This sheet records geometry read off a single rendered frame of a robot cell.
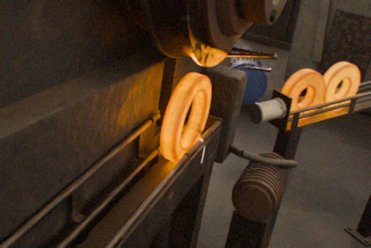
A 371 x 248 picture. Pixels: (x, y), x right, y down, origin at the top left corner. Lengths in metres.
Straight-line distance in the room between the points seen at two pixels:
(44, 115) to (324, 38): 3.10
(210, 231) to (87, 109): 1.27
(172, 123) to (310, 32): 2.85
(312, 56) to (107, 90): 3.02
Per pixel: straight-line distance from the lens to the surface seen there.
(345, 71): 1.44
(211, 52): 0.80
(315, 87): 1.36
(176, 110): 0.83
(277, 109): 1.27
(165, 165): 0.92
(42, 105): 0.62
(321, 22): 3.56
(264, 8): 0.73
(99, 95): 0.68
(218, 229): 1.88
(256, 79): 2.99
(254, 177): 1.21
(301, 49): 3.66
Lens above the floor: 1.12
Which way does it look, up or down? 25 degrees down
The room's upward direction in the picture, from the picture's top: 10 degrees clockwise
